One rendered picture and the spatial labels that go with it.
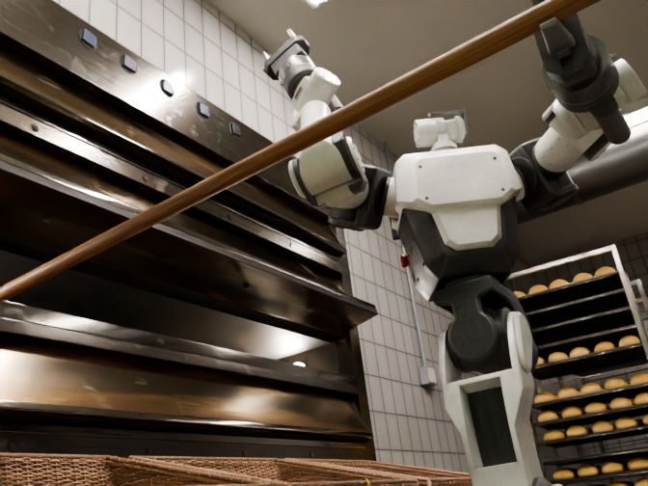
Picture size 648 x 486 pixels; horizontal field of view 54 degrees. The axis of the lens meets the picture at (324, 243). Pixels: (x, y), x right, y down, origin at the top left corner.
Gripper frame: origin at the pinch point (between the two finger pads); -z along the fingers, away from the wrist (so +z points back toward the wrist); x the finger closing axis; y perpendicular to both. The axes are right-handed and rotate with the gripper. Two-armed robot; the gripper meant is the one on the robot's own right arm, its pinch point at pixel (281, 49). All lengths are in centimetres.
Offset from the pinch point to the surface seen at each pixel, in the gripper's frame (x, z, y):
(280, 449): -83, 46, -77
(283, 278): -50, 5, -60
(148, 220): -33, 48, 25
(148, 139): -52, -33, -13
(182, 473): -67, 73, -10
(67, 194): -56, 14, 20
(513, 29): 30, 75, 29
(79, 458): -87, 59, -2
